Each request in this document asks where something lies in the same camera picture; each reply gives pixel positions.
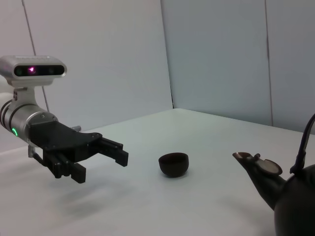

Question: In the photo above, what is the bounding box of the black round teapot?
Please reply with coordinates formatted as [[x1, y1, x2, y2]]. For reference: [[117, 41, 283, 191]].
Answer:
[[232, 113, 315, 236]]

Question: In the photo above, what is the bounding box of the dark brown teacup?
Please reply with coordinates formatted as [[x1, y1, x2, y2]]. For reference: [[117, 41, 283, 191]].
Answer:
[[158, 152, 190, 178]]

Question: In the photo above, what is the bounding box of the silver camera mount bracket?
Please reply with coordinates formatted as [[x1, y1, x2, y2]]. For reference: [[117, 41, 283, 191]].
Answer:
[[11, 85, 40, 109]]

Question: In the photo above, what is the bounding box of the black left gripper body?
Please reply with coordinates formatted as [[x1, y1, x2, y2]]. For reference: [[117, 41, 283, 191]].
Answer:
[[27, 121, 104, 166]]

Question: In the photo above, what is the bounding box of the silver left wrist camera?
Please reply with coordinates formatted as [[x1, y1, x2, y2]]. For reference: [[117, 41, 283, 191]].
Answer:
[[0, 55, 68, 87]]

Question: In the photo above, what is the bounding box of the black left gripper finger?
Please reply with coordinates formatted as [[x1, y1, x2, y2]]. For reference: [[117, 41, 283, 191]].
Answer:
[[43, 151, 87, 185], [89, 137, 129, 168]]

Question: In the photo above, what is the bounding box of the silver plug with black cable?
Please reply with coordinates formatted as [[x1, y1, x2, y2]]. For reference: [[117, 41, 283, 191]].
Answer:
[[27, 145, 45, 164]]

